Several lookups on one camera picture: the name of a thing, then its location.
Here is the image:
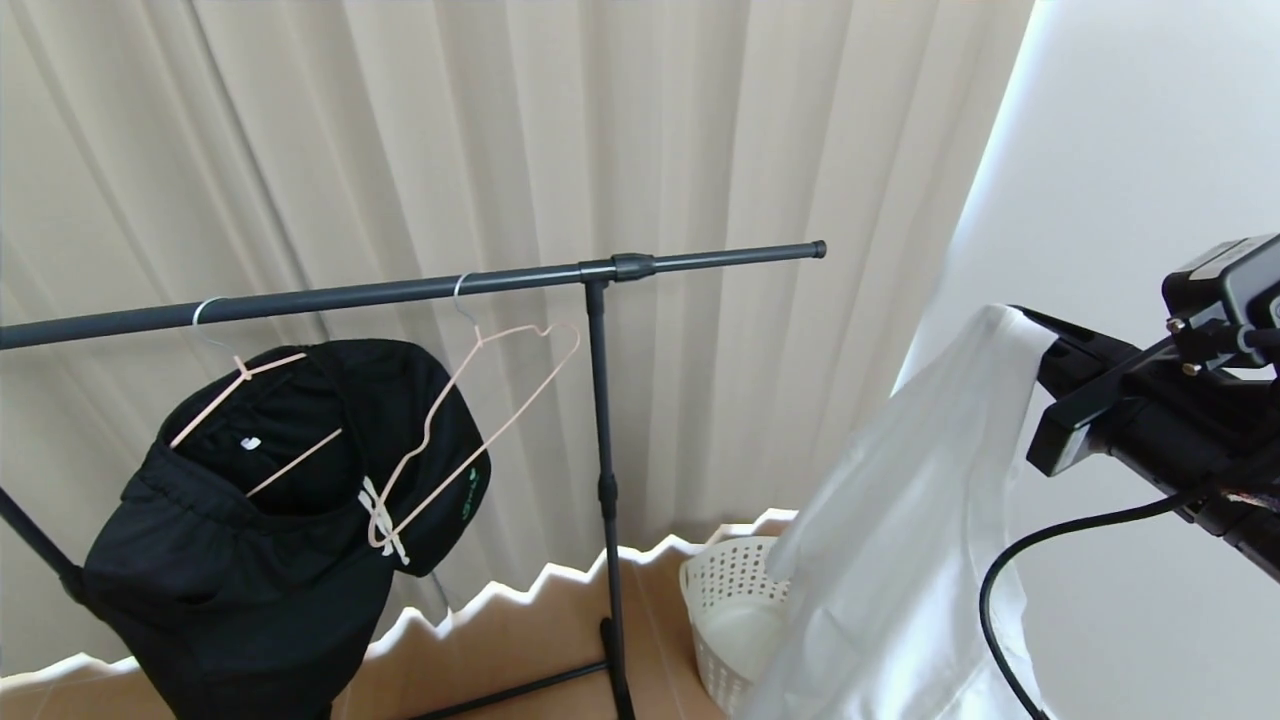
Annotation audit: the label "white garment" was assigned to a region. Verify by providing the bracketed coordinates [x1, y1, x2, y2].
[740, 303, 1061, 720]

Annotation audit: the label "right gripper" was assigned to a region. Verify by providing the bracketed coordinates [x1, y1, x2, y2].
[1027, 335, 1280, 521]

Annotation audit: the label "white laundry basket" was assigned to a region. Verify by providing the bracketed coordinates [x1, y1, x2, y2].
[680, 536, 793, 719]

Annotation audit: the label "pink clothes hanger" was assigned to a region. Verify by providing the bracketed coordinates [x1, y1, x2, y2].
[168, 297, 346, 499]
[368, 272, 582, 552]

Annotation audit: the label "black shorts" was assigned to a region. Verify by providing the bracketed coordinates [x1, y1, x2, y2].
[80, 338, 493, 720]

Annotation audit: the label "beige curtain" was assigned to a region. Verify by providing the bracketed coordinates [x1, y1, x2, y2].
[0, 0, 1036, 681]

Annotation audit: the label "black cable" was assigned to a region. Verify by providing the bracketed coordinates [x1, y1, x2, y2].
[978, 488, 1216, 720]

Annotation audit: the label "black clothes rack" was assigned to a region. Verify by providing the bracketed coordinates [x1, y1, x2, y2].
[0, 240, 828, 720]

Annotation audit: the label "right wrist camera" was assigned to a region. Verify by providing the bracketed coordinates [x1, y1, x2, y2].
[1162, 233, 1280, 373]

